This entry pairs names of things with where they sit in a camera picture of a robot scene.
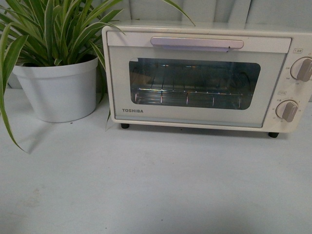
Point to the glass oven door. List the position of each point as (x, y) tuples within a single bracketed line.
[(255, 68)]

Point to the lower timer knob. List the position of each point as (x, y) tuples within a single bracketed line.
[(287, 110)]

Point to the wire oven rack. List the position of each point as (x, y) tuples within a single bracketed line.
[(184, 86)]

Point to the green striped spider plant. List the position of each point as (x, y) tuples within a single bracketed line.
[(45, 33)]

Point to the lilac oven door handle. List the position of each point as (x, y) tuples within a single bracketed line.
[(216, 45)]

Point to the white plastic plant pot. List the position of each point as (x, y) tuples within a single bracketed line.
[(60, 93)]

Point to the upper temperature knob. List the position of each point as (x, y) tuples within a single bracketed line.
[(302, 69)]

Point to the white Toshiba toaster oven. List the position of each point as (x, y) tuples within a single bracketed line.
[(286, 87)]

